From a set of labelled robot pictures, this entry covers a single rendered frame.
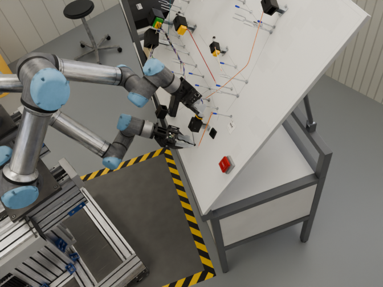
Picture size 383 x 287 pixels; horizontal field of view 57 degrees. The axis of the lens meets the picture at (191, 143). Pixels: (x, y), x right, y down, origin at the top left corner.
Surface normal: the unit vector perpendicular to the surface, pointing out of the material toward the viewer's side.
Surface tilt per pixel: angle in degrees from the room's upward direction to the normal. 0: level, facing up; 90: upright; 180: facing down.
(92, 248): 0
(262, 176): 0
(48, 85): 84
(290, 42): 53
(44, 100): 84
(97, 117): 0
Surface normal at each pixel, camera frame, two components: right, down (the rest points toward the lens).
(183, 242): -0.15, -0.61
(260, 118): -0.84, -0.11
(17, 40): 0.64, 0.54
